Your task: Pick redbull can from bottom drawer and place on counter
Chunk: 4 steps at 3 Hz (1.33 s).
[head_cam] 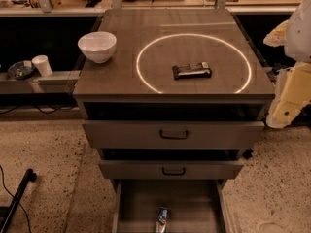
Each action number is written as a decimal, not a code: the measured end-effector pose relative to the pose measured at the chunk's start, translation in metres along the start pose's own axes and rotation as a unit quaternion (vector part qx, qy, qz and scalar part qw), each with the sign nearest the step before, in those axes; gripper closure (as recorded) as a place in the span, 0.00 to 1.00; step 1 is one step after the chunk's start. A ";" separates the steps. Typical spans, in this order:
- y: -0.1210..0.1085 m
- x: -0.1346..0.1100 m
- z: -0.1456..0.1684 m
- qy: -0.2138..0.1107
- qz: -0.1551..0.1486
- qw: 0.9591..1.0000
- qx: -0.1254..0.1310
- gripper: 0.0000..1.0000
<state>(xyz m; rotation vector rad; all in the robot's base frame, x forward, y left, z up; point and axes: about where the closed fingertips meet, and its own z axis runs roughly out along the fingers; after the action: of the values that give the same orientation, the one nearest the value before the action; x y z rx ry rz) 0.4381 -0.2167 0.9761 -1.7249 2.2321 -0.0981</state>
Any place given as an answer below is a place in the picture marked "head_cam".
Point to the grey middle drawer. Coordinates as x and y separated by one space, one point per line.
170 170

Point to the blue redbull can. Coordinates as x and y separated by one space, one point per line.
161 221

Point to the black floor stand leg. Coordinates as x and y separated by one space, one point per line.
7 212

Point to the white ceramic bowl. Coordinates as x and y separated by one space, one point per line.
98 46

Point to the black snack bar wrapper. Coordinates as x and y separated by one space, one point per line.
199 70

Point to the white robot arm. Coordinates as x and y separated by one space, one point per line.
298 34

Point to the white paper cup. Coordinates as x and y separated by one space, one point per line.
42 64

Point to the dark round dish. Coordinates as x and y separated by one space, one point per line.
21 70

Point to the black cabinet caster wheel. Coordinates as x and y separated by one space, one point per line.
248 154

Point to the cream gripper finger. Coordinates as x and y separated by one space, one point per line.
276 37
292 94

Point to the grey drawer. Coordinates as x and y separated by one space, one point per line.
172 135
170 170
194 206

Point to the grey top drawer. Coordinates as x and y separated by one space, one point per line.
172 135

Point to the grey drawer cabinet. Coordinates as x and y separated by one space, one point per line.
137 83

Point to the grey bottom drawer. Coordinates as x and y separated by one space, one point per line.
194 206

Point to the grey side bench ledge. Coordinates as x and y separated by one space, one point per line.
57 82

